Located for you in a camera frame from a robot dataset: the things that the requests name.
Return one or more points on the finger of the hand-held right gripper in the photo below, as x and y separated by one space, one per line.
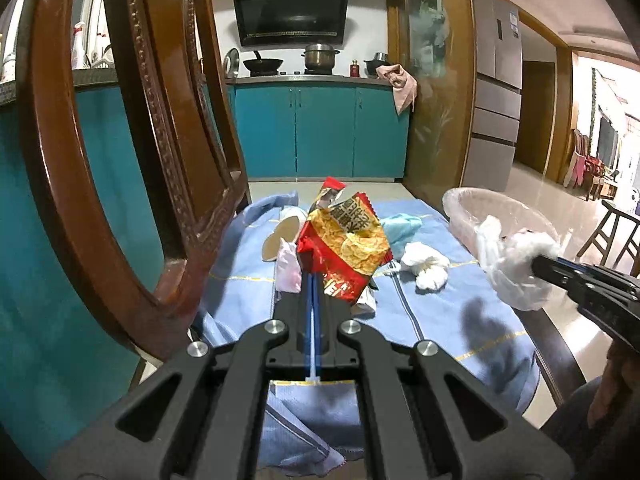
610 315
575 272

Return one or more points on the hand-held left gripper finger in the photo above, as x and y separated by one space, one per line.
317 310
308 310

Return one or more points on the pink tissue packet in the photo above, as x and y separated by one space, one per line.
287 270

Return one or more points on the white tissue wad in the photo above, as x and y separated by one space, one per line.
530 245

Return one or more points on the clear plastic bag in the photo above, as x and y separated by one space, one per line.
515 290

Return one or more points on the red snack bag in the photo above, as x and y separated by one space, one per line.
345 240

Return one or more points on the white tissue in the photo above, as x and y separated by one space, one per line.
425 265

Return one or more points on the light blue face mask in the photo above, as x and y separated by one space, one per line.
400 227

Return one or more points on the white plastic waste basket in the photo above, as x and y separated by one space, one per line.
470 210

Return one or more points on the person's right hand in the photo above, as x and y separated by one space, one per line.
620 390

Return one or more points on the wooden stool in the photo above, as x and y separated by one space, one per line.
612 220

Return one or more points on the person's dark trouser leg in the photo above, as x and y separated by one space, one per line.
575 410

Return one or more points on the chairs with pink cloth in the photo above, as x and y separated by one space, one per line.
582 165

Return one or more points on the blue striped cloth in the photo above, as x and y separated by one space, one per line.
450 320

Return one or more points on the teal base cabinets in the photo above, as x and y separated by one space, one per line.
325 130

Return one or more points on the grey refrigerator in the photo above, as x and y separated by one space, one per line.
495 85

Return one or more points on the wooden framed glass panel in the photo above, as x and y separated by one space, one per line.
435 85

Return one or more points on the pink hanging cloth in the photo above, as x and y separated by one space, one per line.
402 85

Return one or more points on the red bottle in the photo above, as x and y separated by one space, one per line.
355 69

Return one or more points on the black wok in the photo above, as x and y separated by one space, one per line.
262 64

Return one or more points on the small black pot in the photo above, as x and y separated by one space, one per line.
375 66

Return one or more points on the steel cooking pot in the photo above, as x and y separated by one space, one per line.
320 57

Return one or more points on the pot lid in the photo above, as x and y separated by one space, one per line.
231 62

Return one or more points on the teal kitchen counter unit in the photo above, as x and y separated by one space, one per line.
50 340

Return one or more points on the brown wooden chair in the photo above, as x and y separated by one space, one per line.
55 160

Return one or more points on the black range hood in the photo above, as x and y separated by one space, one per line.
290 10

